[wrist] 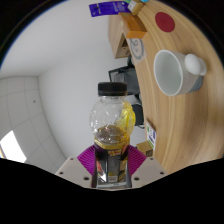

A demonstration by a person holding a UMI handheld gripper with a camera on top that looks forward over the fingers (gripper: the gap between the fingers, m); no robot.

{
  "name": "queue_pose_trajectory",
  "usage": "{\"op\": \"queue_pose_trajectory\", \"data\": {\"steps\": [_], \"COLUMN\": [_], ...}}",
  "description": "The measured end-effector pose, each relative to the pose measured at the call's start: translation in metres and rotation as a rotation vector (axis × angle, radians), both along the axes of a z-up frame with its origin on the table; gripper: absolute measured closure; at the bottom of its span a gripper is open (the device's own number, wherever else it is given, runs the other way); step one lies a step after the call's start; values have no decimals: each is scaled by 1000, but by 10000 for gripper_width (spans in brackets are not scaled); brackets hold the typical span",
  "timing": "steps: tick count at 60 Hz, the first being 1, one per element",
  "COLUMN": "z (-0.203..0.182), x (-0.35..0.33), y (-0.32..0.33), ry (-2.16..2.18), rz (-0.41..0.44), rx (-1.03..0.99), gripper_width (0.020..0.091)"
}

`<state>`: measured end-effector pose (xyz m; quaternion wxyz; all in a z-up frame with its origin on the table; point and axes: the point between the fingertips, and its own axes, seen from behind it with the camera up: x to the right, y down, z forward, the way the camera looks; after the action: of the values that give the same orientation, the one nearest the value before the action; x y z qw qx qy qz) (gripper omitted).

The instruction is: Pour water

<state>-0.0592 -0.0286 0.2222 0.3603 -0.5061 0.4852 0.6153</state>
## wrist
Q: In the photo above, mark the clear bottle with black cap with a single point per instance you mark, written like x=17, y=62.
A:
x=111, y=133

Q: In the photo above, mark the small yellow box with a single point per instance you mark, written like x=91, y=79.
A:
x=135, y=6

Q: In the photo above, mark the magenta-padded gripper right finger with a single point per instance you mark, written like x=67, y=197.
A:
x=137, y=160

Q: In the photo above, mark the rectangular ceiling light panel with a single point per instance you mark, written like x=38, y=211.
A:
x=11, y=146

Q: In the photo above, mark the flat round red coaster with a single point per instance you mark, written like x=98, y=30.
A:
x=164, y=21

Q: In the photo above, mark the white and grey mug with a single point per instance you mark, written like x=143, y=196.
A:
x=173, y=71

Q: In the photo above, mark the orange-brown cardboard box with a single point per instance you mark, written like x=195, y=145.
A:
x=133, y=25

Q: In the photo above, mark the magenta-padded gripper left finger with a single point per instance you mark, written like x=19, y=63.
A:
x=85, y=160

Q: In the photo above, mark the white and green leaflet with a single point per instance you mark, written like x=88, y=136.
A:
x=151, y=135

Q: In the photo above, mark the purple standing pouch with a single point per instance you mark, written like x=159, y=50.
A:
x=108, y=8

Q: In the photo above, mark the mesh chair with grey back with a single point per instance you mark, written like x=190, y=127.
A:
x=126, y=79

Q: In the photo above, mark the wooden side desk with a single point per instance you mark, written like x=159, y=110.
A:
x=118, y=41

